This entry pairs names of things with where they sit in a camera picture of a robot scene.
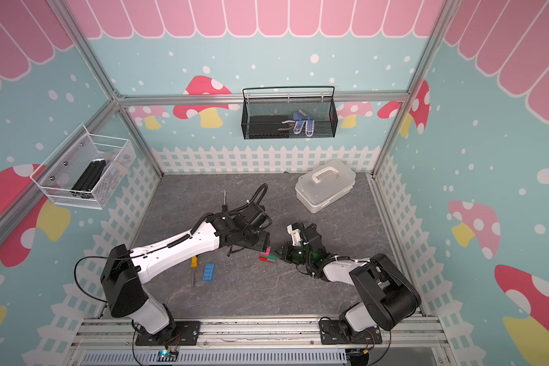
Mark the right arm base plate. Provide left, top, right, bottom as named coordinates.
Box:
left=318, top=317, right=383, bottom=346

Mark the white plastic storage box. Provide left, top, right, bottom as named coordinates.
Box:
left=295, top=160, right=356, bottom=214

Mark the grey cable duct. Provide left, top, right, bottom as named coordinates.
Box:
left=76, top=349, right=349, bottom=365

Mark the blue white item in basket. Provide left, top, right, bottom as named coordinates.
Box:
left=282, top=110, right=315, bottom=137

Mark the white wire mesh basket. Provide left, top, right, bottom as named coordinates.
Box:
left=30, top=125, right=137, bottom=210

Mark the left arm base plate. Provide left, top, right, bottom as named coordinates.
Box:
left=136, top=321, right=201, bottom=346

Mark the red lego brick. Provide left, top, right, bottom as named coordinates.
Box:
left=259, top=256, right=277, bottom=263

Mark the black item in white basket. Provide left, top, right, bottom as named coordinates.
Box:
left=70, top=160, right=107, bottom=199

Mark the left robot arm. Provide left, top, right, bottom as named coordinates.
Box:
left=91, top=203, right=272, bottom=336

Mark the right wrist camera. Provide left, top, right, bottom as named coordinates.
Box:
left=287, top=222, right=304, bottom=246

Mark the long blue lego brick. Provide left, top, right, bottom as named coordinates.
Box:
left=203, top=263, right=215, bottom=282

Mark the black box in black basket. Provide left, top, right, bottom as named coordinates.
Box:
left=243, top=116, right=294, bottom=140

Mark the orange black screwdriver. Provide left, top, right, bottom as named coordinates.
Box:
left=221, top=191, right=228, bottom=213

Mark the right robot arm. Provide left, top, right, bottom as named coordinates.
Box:
left=278, top=223, right=422, bottom=343

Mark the black wire mesh basket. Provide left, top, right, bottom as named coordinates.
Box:
left=241, top=85, right=339, bottom=140

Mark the yellow black screwdriver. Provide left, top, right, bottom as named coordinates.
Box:
left=191, top=256, right=198, bottom=287

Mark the green lit circuit board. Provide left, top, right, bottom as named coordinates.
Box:
left=156, top=349, right=178, bottom=363

